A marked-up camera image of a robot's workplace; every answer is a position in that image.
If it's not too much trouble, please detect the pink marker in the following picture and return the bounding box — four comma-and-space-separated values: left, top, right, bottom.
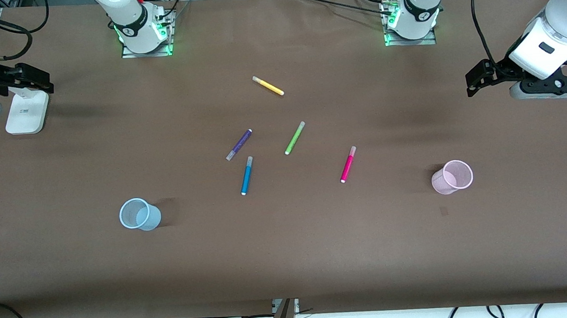
338, 145, 359, 184

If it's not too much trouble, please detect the blue marker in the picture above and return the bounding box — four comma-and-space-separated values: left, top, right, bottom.
238, 156, 256, 197

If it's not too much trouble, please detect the white desk lamp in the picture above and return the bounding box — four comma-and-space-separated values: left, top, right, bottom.
3, 88, 52, 136

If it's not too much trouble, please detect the translucent pink plastic cup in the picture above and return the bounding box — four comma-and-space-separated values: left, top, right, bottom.
430, 159, 475, 197

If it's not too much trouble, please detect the translucent blue plastic cup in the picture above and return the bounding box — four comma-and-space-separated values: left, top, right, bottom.
118, 196, 163, 233

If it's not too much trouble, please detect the green marker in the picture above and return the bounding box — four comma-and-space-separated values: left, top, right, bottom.
283, 121, 308, 156

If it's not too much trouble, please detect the purple marker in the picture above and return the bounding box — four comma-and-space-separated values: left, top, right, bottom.
224, 128, 255, 162

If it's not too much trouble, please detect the yellow marker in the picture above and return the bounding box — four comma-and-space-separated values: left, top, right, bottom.
252, 74, 285, 98

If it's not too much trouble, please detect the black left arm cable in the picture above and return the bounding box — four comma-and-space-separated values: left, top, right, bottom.
470, 0, 507, 72

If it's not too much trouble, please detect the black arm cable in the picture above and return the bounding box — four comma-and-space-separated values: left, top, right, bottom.
0, 0, 53, 61
470, 0, 507, 72

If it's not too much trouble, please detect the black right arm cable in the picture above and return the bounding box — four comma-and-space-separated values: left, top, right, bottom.
0, 0, 53, 61

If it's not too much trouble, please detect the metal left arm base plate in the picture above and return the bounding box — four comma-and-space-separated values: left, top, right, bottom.
381, 0, 438, 48

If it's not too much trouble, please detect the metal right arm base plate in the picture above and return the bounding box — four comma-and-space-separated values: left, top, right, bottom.
119, 10, 176, 60

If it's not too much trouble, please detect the black cable on table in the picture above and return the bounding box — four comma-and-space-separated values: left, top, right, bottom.
291, 0, 396, 24

